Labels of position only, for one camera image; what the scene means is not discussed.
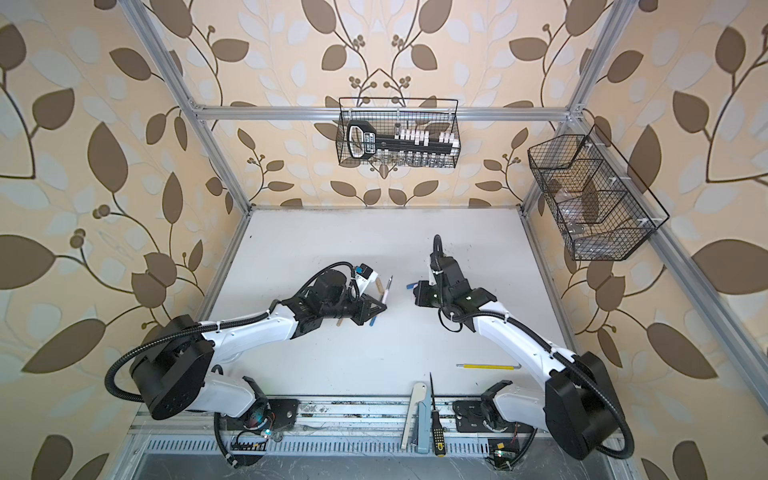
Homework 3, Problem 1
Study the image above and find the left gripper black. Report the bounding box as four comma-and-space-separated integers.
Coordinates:
321, 289, 389, 326

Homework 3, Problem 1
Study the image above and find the pink pen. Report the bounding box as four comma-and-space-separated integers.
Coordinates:
381, 275, 394, 304

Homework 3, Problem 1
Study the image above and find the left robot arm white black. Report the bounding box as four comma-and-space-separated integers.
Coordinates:
104, 261, 386, 468

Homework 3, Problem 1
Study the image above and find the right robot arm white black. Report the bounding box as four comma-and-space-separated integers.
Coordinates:
414, 236, 635, 460

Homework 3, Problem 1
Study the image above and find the black screwdriver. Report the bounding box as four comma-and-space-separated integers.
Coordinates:
429, 374, 447, 457

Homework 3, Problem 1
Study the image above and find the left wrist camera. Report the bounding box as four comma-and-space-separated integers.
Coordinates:
354, 263, 379, 294

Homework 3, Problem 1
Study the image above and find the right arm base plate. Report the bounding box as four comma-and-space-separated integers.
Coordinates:
452, 400, 517, 433

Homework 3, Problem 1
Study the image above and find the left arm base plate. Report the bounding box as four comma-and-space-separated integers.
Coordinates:
222, 398, 300, 432

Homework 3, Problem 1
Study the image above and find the aluminium front rail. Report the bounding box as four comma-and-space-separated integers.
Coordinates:
129, 396, 551, 458

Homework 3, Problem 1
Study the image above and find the black socket set rail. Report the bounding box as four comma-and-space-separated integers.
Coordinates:
342, 120, 461, 160

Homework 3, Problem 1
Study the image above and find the back wire basket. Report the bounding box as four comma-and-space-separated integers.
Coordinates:
335, 95, 461, 169

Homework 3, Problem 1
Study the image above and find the wire basket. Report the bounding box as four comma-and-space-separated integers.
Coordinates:
335, 95, 461, 169
527, 125, 670, 261

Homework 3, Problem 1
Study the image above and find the right wire basket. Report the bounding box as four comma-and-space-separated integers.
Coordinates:
527, 125, 670, 261

